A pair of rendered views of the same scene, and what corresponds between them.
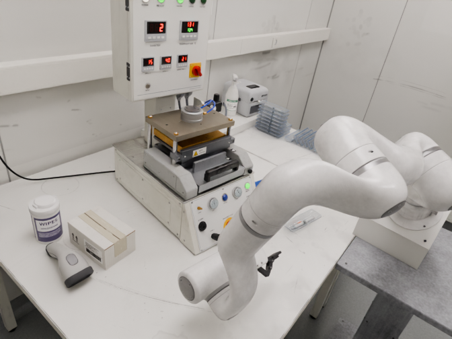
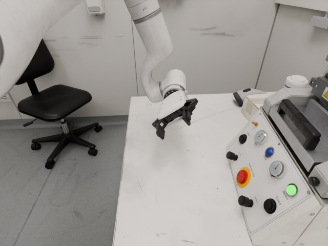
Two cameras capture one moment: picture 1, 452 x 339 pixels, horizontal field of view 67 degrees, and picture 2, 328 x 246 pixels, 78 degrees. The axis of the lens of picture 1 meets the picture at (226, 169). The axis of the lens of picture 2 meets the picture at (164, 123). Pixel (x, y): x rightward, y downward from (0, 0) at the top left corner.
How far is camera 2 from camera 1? 1.27 m
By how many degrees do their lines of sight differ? 105
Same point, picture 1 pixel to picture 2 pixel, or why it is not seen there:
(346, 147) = not seen: outside the picture
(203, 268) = (175, 73)
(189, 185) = (272, 98)
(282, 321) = (131, 151)
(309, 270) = (136, 212)
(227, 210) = (257, 164)
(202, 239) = (234, 146)
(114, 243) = (248, 99)
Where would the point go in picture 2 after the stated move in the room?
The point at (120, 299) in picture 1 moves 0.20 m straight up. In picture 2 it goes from (214, 109) to (221, 69)
